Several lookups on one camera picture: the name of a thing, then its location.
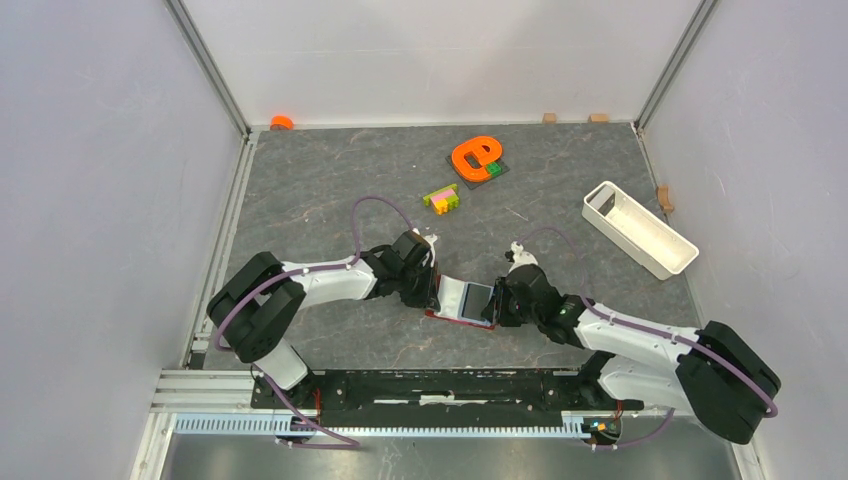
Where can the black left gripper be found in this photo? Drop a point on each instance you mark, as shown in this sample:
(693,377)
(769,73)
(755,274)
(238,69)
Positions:
(427,297)

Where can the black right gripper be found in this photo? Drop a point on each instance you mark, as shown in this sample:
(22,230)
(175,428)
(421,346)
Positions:
(495,312)

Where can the dark credit card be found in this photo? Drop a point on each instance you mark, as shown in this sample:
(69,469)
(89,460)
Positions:
(476,298)

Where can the red leather card holder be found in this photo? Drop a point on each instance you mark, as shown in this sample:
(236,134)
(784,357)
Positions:
(447,300)

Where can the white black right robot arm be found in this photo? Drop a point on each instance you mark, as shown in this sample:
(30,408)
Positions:
(709,372)

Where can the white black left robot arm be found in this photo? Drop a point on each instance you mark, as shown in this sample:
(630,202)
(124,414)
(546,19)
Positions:
(256,306)

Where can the colourful block stack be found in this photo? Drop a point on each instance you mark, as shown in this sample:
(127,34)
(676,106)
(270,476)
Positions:
(443,200)

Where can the orange letter e shape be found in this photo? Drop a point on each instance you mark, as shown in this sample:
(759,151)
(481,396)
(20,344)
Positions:
(473,155)

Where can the green small block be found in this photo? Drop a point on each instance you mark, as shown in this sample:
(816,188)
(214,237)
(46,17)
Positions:
(494,169)

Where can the white plastic tray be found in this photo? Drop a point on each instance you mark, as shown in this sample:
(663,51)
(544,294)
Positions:
(649,241)

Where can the wooden curved piece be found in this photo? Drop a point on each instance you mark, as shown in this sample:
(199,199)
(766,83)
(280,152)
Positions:
(664,199)

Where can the wooden block right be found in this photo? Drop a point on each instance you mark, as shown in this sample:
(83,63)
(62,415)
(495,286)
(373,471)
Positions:
(598,118)

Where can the orange round cap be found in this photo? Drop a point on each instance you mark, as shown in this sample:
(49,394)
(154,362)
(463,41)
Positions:
(281,122)

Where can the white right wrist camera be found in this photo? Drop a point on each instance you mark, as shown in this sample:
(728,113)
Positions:
(518,256)

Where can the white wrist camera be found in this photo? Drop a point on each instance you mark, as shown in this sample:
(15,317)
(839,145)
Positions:
(430,240)
(518,256)

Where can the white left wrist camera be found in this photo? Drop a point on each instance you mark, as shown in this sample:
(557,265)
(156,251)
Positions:
(430,240)

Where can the dark square base plate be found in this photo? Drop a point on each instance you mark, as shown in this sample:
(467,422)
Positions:
(471,185)

